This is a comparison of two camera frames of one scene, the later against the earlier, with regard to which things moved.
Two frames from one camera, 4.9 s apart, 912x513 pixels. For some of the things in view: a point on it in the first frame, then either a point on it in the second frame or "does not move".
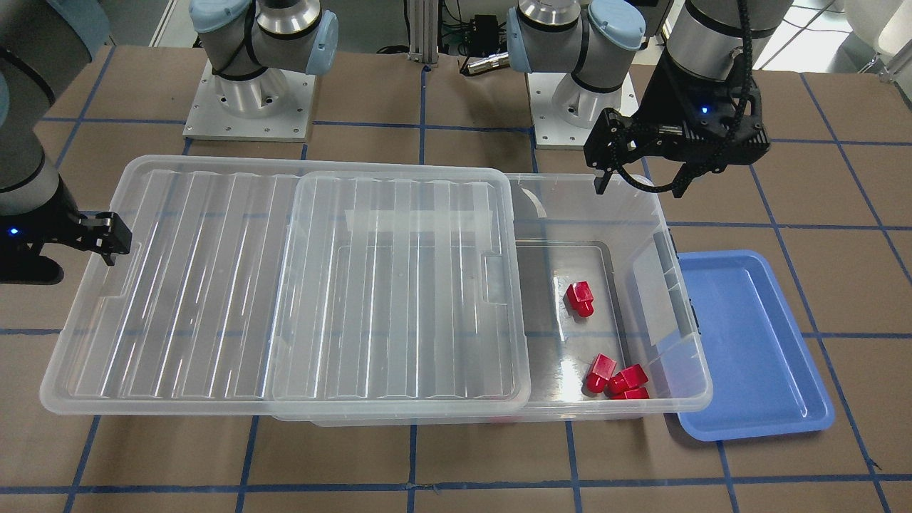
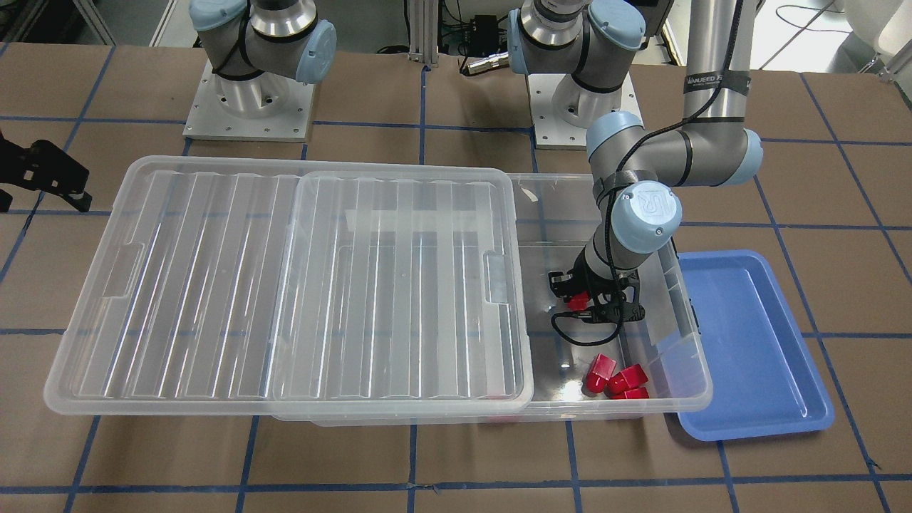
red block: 602,370 does not move
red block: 578,298 does not move
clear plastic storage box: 614,325 does not move
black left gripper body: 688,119 → 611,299
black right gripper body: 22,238 → 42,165
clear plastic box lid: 246,285 does not move
